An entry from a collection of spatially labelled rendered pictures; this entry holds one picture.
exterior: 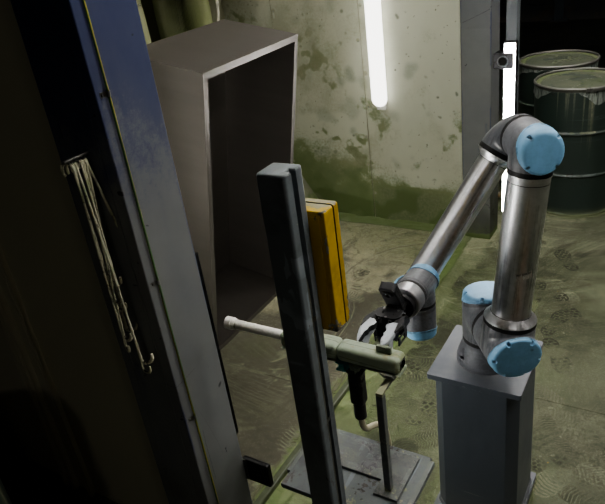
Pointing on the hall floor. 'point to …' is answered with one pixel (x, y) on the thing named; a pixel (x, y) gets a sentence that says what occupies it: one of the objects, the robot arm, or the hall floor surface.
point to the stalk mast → (302, 326)
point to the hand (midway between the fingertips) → (370, 339)
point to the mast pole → (513, 23)
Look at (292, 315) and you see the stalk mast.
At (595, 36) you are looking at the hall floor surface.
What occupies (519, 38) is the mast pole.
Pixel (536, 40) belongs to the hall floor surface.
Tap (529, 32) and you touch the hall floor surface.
